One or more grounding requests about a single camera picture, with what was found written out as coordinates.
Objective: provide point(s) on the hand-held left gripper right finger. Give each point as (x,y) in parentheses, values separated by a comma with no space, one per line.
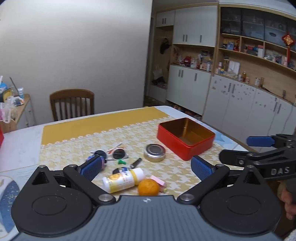
(202,168)

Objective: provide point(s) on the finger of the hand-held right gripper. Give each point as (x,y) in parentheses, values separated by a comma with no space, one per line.
(259,141)
(233,157)

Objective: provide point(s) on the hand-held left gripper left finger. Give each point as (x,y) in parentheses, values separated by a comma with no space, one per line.
(92,168)

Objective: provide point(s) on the purple squishy toy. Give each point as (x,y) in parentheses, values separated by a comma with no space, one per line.
(89,158)

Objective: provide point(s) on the small clear bottle blue label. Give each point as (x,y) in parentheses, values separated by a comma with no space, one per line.
(116,171)

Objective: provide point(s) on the red tin box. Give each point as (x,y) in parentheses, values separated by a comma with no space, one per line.
(185,148)

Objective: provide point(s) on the green chess pawn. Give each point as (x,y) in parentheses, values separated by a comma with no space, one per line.
(121,161)

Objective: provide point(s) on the white sunglasses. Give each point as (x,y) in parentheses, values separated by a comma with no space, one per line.
(119,153)

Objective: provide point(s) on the white yellow pill bottle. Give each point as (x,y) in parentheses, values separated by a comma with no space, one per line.
(122,180)

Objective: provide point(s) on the metal nail clipper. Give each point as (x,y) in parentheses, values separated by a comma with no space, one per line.
(136,163)

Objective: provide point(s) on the orange fruit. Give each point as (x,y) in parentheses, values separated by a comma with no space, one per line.
(148,187)

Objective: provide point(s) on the person's right hand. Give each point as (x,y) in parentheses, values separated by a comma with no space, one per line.
(290,204)

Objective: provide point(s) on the yellow patterned table runner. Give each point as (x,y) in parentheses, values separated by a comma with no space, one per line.
(92,125)

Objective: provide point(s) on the wooden chair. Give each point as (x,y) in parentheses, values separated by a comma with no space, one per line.
(69,102)

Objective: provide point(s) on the assorted bottles on shelves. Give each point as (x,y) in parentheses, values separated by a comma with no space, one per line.
(231,67)

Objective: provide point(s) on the white low shoe cabinet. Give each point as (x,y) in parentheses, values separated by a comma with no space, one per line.
(158,92)

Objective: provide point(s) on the wooden white side cabinet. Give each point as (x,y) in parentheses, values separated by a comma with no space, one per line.
(23,113)

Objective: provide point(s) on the clear plastic bag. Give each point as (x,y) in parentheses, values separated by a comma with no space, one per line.
(8,109)

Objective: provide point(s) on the red knot ornament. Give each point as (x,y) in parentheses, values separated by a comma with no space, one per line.
(288,40)

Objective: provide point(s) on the white tote bag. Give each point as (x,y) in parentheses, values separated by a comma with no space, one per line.
(158,71)

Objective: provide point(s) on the pile of cabinet clutter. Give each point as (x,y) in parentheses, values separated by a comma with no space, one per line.
(13,92)

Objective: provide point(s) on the dark hanging bag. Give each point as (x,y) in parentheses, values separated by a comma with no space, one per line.
(165,46)

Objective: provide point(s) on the white wooden wall cabinet unit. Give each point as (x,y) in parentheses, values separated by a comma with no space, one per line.
(192,83)

